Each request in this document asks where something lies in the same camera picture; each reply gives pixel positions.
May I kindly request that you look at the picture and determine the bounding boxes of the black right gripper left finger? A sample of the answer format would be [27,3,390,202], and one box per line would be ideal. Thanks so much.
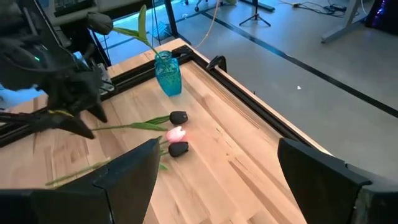
[0,138,161,224]

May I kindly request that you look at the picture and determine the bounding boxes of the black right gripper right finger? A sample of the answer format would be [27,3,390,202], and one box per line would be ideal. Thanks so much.
[277,138,398,224]

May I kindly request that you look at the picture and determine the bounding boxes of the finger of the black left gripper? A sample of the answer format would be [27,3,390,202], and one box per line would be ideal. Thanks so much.
[30,111,95,140]
[88,102,108,123]

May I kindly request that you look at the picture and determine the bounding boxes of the black artificial tulip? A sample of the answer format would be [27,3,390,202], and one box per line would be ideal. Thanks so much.
[86,4,164,60]
[91,110,189,132]

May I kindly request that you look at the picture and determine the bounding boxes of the green artificial plant stem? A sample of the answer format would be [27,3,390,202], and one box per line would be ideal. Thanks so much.
[157,141,189,171]

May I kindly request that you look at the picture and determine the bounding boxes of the blue glass vase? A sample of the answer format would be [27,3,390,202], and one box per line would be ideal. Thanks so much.
[154,50,183,97]

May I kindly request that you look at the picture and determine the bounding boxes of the pink artificial tulip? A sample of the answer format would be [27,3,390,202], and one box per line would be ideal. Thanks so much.
[45,126,187,187]

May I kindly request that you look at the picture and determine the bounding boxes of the grey table leg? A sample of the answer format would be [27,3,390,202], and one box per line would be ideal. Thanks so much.
[320,0,369,44]

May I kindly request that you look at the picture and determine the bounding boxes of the dark computer with purple lights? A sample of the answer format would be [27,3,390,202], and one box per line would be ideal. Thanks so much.
[364,0,398,34]

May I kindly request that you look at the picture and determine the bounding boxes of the black tripod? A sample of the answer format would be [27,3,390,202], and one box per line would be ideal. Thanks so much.
[238,0,272,27]

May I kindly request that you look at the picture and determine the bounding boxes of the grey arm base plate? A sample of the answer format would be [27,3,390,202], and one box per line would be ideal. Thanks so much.
[96,63,115,93]

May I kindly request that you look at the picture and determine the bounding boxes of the black rig frame post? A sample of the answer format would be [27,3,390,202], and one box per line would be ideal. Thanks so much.
[164,0,192,46]

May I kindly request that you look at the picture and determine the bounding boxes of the black table frame rail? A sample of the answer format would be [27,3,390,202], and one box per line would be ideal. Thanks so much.
[0,44,330,149]

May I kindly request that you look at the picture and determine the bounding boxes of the black clamp bracket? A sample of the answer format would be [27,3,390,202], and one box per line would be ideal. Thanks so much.
[206,55,228,73]

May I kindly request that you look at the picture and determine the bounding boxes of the beige hanging cable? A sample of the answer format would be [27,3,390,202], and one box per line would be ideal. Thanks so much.
[195,0,222,50]

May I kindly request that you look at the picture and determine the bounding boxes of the black floor cable bundle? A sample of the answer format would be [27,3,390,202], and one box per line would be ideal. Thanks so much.
[278,0,348,17]

